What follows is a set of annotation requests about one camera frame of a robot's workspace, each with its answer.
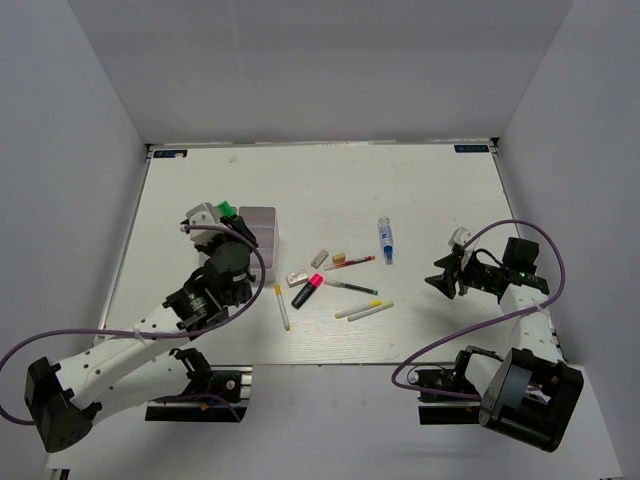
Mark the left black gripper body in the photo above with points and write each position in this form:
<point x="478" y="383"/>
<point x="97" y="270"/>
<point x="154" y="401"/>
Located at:
<point x="209" y="248"/>

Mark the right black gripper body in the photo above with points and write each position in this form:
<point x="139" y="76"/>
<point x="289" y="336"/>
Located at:
<point x="478" y="275"/>

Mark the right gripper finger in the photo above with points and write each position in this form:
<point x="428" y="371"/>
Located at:
<point x="446" y="283"/>
<point x="451" y="263"/>

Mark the green black highlighter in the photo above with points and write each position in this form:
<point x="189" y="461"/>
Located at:
<point x="226" y="209"/>

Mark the white marker orange caps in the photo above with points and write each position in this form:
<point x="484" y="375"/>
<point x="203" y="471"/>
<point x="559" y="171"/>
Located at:
<point x="282" y="308"/>

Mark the white staples box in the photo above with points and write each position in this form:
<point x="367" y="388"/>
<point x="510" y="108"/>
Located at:
<point x="297" y="278"/>

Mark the white marker yellow cap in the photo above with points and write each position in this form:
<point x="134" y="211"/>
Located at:
<point x="357" y="309"/>

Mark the pink black highlighter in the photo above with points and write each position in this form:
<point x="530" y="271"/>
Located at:
<point x="307" y="291"/>

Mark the white marker pale cap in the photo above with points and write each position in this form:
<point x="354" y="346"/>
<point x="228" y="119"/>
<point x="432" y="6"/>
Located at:
<point x="371" y="311"/>

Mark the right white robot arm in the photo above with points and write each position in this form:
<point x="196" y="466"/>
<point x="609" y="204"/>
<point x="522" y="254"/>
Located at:
<point x="525" y="389"/>

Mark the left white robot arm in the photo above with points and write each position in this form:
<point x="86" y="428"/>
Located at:
<point x="152" y="358"/>

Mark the right white organizer bin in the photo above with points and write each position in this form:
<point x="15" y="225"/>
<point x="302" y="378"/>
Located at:
<point x="263" y="223"/>

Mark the white organizer bin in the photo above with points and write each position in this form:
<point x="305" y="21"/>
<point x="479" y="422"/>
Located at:
<point x="263" y="223"/>
<point x="206" y="266"/>

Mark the left white organizer bin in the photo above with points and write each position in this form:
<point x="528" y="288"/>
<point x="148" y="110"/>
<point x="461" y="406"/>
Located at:
<point x="206" y="266"/>

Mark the clear blue spray bottle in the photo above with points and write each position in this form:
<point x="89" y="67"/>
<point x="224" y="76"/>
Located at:
<point x="386" y="239"/>

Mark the dirty white eraser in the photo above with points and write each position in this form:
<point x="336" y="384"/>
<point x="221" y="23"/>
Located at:
<point x="319" y="259"/>

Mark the left blue table label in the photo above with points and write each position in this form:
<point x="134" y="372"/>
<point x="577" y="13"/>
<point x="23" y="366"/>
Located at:
<point x="169" y="154"/>

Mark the blue table label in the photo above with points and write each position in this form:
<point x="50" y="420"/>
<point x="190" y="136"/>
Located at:
<point x="471" y="148"/>
<point x="169" y="154"/>

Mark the red ink gel pen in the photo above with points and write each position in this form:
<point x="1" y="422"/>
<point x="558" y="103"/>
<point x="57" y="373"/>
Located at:
<point x="348" y="263"/>

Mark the green ink gel pen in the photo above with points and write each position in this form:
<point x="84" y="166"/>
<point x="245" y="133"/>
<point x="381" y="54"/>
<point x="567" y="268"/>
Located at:
<point x="351" y="287"/>

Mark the right blue table label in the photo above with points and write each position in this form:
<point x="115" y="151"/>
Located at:
<point x="471" y="148"/>

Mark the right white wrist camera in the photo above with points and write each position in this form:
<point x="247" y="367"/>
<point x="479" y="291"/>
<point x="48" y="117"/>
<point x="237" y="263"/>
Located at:
<point x="460" y="241"/>

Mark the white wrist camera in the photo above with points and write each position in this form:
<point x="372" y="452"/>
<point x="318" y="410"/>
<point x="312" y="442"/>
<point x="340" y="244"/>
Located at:
<point x="460" y="241"/>
<point x="204" y="214"/>

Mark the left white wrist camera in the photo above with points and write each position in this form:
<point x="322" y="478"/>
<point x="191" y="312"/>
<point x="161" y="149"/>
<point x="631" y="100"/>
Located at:
<point x="204" y="214"/>

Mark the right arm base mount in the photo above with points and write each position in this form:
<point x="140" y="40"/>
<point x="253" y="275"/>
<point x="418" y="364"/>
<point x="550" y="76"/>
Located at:
<point x="437" y="409"/>

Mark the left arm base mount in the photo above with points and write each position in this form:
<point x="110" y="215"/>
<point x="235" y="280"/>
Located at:
<point x="223" y="398"/>

